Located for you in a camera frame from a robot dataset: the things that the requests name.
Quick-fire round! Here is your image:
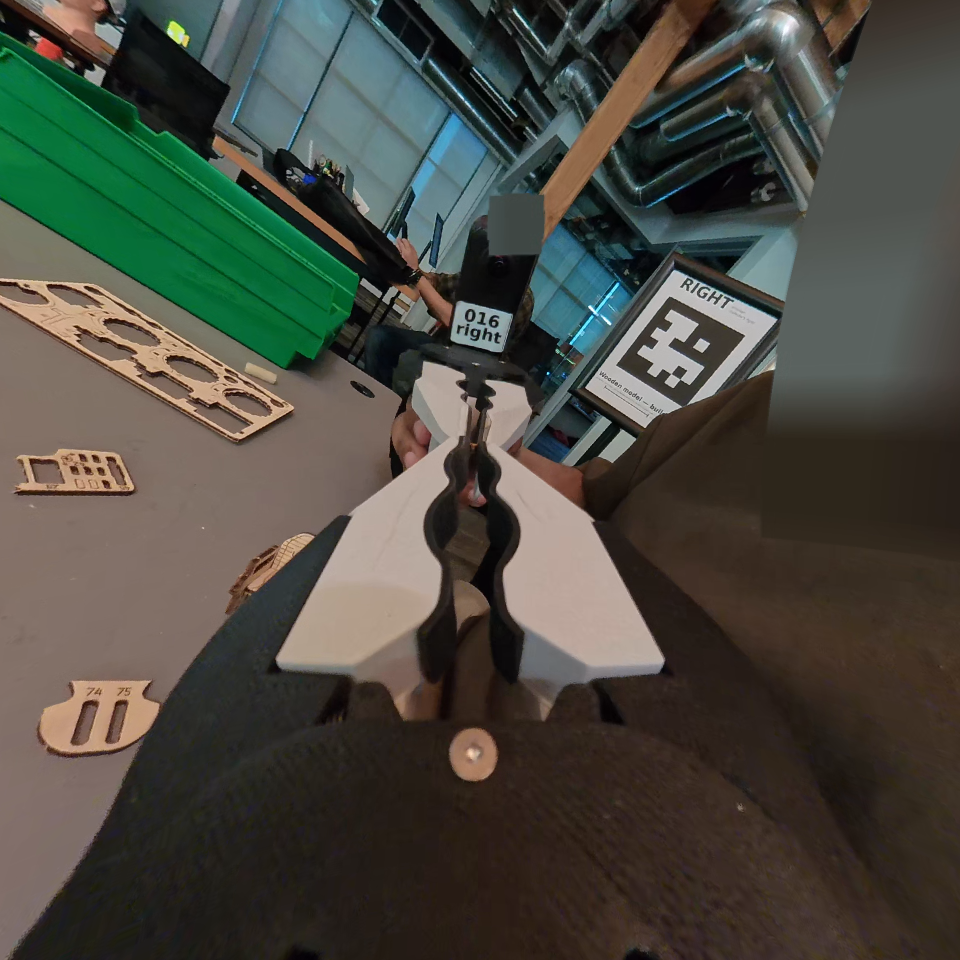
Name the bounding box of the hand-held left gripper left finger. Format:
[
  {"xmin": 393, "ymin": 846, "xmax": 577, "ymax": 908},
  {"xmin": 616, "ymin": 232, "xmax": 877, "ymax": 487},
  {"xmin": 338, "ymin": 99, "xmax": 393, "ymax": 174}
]
[{"xmin": 275, "ymin": 441, "xmax": 460, "ymax": 721}]

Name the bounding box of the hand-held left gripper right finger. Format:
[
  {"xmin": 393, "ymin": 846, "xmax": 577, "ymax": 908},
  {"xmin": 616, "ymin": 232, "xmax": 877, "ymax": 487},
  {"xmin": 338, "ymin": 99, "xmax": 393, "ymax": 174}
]
[{"xmin": 483, "ymin": 442, "xmax": 667, "ymax": 720}]

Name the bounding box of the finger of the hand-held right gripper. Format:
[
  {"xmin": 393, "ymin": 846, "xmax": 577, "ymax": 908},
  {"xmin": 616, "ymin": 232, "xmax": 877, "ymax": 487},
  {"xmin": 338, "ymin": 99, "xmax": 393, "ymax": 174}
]
[
  {"xmin": 482, "ymin": 378, "xmax": 537, "ymax": 456},
  {"xmin": 414, "ymin": 366, "xmax": 472, "ymax": 453}
]

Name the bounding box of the person's right forearm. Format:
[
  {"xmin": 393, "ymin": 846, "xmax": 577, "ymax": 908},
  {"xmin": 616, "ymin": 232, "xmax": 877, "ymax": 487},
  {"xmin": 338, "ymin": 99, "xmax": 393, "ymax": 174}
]
[{"xmin": 517, "ymin": 448, "xmax": 595, "ymax": 520}]

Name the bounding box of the grey desk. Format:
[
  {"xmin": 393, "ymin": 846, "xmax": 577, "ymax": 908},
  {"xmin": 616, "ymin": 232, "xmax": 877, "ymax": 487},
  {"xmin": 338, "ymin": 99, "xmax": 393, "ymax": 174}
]
[{"xmin": 0, "ymin": 198, "xmax": 406, "ymax": 931}]

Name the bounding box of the person's right hand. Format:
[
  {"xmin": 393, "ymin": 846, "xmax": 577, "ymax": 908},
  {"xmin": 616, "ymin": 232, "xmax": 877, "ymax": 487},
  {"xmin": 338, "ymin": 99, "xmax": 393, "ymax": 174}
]
[{"xmin": 388, "ymin": 407, "xmax": 435, "ymax": 481}]

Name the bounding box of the small wooden assembly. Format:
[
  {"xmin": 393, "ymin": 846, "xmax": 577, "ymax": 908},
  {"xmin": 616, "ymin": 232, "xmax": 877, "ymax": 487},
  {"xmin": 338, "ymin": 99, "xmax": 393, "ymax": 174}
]
[{"xmin": 225, "ymin": 531, "xmax": 318, "ymax": 617}]

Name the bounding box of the framed marker sign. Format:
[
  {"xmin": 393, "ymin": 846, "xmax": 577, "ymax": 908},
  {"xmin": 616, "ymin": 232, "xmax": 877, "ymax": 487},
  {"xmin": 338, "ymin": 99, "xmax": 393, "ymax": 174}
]
[{"xmin": 572, "ymin": 251, "xmax": 786, "ymax": 438}]

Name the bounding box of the black bag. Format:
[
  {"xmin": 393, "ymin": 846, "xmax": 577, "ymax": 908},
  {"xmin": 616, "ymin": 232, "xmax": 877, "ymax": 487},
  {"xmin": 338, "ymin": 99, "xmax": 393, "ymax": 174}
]
[{"xmin": 271, "ymin": 147, "xmax": 410, "ymax": 282}]

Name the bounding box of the wooden beam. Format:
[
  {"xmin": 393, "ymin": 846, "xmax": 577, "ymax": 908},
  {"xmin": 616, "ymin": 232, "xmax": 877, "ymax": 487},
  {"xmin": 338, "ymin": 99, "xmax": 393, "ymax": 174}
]
[{"xmin": 540, "ymin": 0, "xmax": 717, "ymax": 237}]

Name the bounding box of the green plastic bin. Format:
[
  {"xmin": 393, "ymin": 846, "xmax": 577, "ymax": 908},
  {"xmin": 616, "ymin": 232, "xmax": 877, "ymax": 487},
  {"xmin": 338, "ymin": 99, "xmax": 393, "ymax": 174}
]
[
  {"xmin": 0, "ymin": 150, "xmax": 322, "ymax": 371},
  {"xmin": 0, "ymin": 112, "xmax": 340, "ymax": 342},
  {"xmin": 0, "ymin": 30, "xmax": 362, "ymax": 316}
]

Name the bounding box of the wooden piece with grid holes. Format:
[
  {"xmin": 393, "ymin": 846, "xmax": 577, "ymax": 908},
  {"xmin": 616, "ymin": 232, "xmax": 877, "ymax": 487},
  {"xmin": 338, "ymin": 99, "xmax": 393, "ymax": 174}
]
[{"xmin": 15, "ymin": 447, "xmax": 137, "ymax": 497}]

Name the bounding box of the wooden background table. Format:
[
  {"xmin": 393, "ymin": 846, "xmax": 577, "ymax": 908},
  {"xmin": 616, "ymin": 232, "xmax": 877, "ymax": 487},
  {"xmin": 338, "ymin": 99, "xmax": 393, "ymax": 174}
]
[{"xmin": 212, "ymin": 135, "xmax": 421, "ymax": 301}]

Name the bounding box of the wooden sheet with toothed cutouts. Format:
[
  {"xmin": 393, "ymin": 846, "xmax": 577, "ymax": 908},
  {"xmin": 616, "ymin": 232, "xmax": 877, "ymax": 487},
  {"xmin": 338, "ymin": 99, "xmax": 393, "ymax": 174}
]
[{"xmin": 0, "ymin": 277, "xmax": 296, "ymax": 444}]

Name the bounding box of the shield-shaped wooden piece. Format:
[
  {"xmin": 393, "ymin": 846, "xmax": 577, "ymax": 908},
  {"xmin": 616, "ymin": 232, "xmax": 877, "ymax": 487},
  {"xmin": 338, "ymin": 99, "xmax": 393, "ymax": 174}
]
[{"xmin": 37, "ymin": 678, "xmax": 161, "ymax": 758}]

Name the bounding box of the cluster of metal pipes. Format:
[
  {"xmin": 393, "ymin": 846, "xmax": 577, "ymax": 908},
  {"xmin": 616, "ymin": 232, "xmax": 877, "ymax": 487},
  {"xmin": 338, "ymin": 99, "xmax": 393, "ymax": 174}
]
[{"xmin": 352, "ymin": 0, "xmax": 849, "ymax": 219}]

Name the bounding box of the black monitor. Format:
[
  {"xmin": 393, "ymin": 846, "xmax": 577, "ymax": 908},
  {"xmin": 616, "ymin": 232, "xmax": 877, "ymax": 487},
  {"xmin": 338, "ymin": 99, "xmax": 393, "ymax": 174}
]
[{"xmin": 101, "ymin": 9, "xmax": 231, "ymax": 160}]

